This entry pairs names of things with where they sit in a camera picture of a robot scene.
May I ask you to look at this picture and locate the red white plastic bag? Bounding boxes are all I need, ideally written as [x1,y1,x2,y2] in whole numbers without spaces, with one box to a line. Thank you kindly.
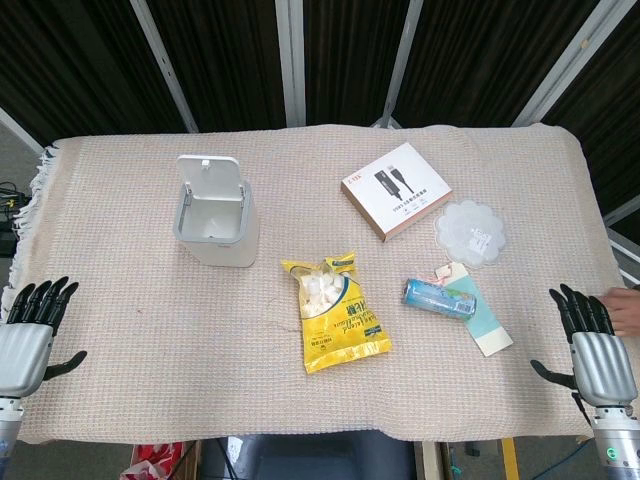
[118,442,187,480]

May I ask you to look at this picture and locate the white cable product box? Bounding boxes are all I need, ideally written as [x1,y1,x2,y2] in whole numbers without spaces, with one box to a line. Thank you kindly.
[340,142,455,243]

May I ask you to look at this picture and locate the dark robot base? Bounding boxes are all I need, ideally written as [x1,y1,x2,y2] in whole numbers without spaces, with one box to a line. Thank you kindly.
[199,432,417,480]

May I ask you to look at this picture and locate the translucent flower-shaped plastic lid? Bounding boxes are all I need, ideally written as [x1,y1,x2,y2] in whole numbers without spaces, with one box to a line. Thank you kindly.
[432,198,511,271]

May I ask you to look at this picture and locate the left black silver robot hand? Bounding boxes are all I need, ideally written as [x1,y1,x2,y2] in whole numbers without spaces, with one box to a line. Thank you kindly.
[0,276,89,400]

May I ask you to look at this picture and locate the yellow marshmallow bag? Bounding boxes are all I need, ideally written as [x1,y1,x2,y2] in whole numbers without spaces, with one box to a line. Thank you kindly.
[279,251,393,375]

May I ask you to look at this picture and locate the person's bare hand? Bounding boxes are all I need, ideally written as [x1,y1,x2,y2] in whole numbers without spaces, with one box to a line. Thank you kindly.
[599,287,640,337]

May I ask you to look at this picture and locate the black equipment with cables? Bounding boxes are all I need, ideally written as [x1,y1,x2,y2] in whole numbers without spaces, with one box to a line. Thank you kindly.
[0,180,27,257]

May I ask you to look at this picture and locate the white mini trash bin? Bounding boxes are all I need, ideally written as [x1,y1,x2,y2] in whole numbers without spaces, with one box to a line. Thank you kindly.
[172,180,260,269]

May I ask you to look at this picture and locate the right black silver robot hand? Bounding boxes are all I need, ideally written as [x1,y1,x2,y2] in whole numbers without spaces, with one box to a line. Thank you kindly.
[529,283,640,410]

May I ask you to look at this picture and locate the white metal frame bar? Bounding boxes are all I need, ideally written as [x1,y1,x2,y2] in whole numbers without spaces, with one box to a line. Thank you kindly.
[0,106,44,154]
[602,193,640,229]
[370,0,425,129]
[129,0,199,133]
[274,0,308,128]
[511,0,615,127]

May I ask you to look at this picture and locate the teal white paper card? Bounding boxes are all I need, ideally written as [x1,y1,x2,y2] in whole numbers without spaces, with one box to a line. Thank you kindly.
[432,262,515,358]

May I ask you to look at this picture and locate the beige woven tablecloth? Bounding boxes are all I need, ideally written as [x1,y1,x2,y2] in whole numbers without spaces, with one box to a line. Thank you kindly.
[0,123,634,446]

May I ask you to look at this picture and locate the blue drink can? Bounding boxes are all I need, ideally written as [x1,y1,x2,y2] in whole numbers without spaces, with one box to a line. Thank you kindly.
[401,278,479,321]

